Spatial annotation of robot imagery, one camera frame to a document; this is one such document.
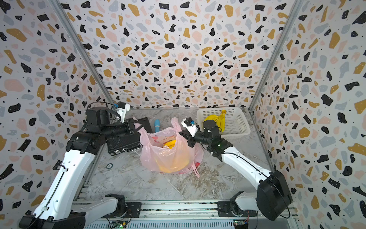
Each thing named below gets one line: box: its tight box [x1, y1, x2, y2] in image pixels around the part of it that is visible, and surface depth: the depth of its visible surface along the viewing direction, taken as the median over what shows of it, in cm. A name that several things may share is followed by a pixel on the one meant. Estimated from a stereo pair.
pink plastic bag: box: [133, 116, 204, 178], surface depth 78 cm
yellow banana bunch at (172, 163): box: [155, 139, 190, 173], surface depth 80 cm
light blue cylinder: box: [154, 118, 161, 133], surface depth 109 cm
